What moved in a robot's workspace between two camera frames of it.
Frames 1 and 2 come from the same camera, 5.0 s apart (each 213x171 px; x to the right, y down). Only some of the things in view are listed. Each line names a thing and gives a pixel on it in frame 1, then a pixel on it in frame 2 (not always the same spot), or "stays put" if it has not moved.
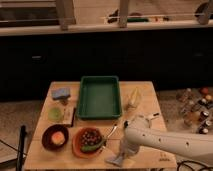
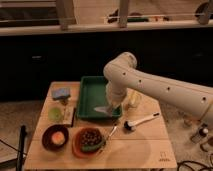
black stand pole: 21,148 stays put
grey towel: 118,161 -> 103,109
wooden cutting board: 69,115 stays put
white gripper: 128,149 -> 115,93
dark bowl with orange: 55,137 stays put
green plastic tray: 99,98 stays put
